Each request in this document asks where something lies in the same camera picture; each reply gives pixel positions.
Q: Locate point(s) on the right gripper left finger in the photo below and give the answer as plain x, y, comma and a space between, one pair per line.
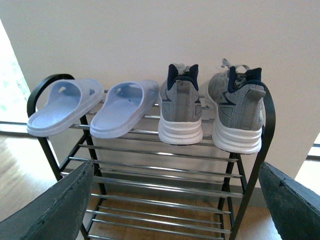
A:
56, 214

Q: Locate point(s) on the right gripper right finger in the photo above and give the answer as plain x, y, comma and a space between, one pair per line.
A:
294, 208

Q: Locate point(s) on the light blue slide sandal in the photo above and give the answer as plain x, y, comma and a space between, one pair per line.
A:
68, 100

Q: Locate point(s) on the grey knit sneaker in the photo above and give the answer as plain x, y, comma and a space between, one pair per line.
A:
180, 106
237, 100

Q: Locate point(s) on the black metal shoe rack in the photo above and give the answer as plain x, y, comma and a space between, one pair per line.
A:
196, 191

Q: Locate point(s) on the right window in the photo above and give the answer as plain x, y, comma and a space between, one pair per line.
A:
314, 152

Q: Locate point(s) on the window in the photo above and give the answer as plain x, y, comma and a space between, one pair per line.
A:
14, 91
314, 152

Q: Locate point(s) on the left window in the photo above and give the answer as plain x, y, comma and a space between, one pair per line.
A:
14, 91

